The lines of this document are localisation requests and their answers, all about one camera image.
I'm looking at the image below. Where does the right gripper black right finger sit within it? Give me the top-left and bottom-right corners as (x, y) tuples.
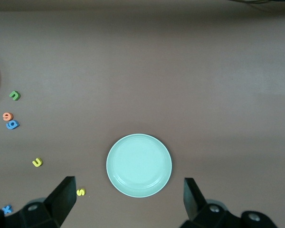
(179, 178), (278, 228)

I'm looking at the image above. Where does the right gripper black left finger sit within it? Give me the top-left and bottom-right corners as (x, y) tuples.
(0, 176), (76, 228)

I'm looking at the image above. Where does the blue foam letter x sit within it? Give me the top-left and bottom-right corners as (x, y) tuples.
(1, 204), (13, 215)

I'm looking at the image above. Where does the light green plastic plate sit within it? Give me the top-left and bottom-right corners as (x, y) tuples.
(106, 133), (173, 198)

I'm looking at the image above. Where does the blue foam letter g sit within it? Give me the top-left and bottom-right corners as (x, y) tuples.
(6, 120), (20, 130)

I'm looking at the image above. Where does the green foam letter u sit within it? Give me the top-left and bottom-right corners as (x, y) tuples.
(9, 90), (21, 101)

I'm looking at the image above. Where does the brown table mat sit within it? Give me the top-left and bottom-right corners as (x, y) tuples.
(0, 9), (285, 228)

